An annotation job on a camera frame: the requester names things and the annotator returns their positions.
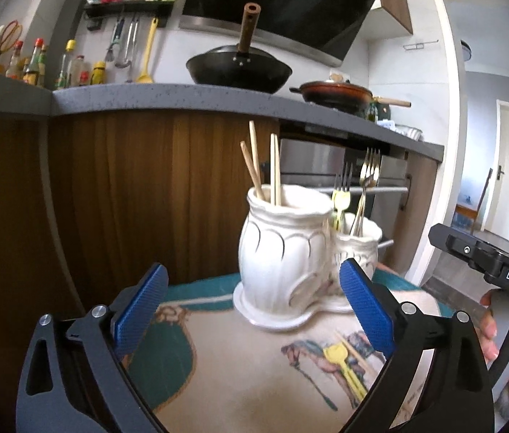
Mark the yellow plastic spoon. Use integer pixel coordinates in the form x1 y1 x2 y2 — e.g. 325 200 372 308
323 343 367 402

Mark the silver metal fork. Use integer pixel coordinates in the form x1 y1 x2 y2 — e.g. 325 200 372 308
334 163 353 191

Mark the yellow plastic fork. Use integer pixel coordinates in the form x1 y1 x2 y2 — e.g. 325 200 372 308
332 189 351 231

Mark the stainless steel oven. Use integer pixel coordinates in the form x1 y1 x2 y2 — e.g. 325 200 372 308
280 139 411 251

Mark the white ceramic utensil holder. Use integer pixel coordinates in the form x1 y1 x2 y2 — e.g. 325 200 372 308
233 185 382 331

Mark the wooden cabinet door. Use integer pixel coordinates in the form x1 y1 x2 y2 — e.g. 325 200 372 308
48 110 279 296

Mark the red-brown frying pan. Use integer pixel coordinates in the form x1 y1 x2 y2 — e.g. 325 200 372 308
290 81 412 115

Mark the black range hood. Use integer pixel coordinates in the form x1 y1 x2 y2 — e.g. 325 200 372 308
180 0 375 66

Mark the yellow cap oil bottle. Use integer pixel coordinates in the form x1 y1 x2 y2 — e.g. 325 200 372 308
55 39 76 90

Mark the yellow cap mustard jar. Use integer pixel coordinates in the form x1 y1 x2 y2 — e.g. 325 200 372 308
90 61 106 85

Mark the yellow hanging spatula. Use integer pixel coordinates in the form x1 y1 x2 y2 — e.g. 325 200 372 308
136 18 158 83

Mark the red cap sauce bottle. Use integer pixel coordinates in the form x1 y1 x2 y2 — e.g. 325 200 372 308
22 38 44 86

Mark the black wok wooden handle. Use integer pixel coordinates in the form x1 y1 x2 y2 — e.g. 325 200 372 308
186 3 293 94

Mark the black wall spice shelf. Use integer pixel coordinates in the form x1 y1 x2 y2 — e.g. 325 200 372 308
81 1 174 27

